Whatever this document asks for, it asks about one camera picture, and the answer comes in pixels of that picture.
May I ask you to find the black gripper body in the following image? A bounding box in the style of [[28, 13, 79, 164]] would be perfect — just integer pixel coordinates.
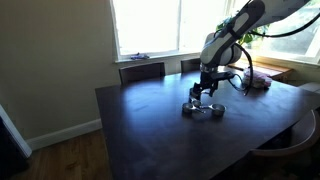
[[196, 70, 219, 94]]

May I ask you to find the smallest steel measuring cup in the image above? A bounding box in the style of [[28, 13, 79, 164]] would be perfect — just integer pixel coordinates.
[[190, 98, 203, 108]]

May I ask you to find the second largest steel measuring cup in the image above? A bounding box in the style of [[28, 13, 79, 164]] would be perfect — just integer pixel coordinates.
[[181, 102, 195, 115]]

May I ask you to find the small dark object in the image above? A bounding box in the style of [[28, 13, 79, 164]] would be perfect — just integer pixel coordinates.
[[199, 103, 227, 117]]

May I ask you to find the dark wooden dining chair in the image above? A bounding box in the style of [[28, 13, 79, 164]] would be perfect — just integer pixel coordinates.
[[118, 61, 166, 85], [180, 58, 203, 74]]

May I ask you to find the clear plastic bag with food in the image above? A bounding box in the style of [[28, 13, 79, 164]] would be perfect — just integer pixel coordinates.
[[243, 68, 273, 89]]

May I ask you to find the green potted plant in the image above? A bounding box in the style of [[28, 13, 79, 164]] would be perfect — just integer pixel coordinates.
[[215, 14, 269, 48]]

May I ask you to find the wooden window bench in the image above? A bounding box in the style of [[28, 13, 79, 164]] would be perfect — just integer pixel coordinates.
[[229, 59, 294, 83]]

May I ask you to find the small blue purple object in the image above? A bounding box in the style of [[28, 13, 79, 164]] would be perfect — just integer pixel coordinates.
[[130, 52, 150, 61]]

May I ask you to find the large white framed window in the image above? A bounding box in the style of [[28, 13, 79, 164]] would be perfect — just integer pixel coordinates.
[[109, 0, 231, 64]]

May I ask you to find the white framed side window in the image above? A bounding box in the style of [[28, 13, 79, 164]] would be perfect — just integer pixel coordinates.
[[229, 0, 320, 65]]

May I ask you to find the pale grey furniture piece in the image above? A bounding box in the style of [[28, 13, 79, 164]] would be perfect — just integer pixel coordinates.
[[297, 82, 320, 95]]

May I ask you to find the brown curved back chair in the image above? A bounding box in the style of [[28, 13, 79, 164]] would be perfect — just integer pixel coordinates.
[[249, 109, 320, 180]]

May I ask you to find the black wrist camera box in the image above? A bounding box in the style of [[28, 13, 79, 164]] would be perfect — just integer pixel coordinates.
[[213, 70, 236, 82]]

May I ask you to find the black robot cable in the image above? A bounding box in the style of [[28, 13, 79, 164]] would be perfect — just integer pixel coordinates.
[[229, 11, 320, 98]]

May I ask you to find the white door frame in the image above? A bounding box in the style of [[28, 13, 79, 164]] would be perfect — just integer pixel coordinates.
[[0, 103, 33, 159]]

